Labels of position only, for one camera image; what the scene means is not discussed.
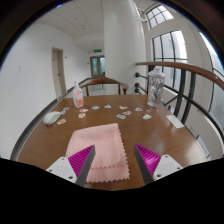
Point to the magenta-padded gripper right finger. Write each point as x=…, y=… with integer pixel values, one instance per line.
x=158, y=166

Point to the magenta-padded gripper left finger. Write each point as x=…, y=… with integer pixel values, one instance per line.
x=75, y=165

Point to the pink towel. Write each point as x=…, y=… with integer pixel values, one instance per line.
x=100, y=140

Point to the white paper card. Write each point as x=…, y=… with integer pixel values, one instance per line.
x=175, y=121

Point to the white computer mouse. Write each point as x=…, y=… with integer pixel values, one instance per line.
x=51, y=118

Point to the white spray bottle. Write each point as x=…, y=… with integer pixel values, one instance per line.
x=78, y=98

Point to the clear plastic bottle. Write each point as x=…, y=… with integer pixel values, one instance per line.
x=156, y=90

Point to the wooden armchair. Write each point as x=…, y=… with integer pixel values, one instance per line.
x=105, y=80

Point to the beige door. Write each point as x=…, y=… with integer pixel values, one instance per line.
x=58, y=73

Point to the glass double door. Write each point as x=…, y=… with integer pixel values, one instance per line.
x=96, y=66

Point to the wooden-topped black metal railing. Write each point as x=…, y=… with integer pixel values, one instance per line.
x=186, y=67

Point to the green exit sign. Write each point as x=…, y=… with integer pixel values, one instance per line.
x=97, y=51

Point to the tall arched window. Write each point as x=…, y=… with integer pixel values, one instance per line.
x=170, y=46

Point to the small high window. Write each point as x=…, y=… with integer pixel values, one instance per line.
x=160, y=15

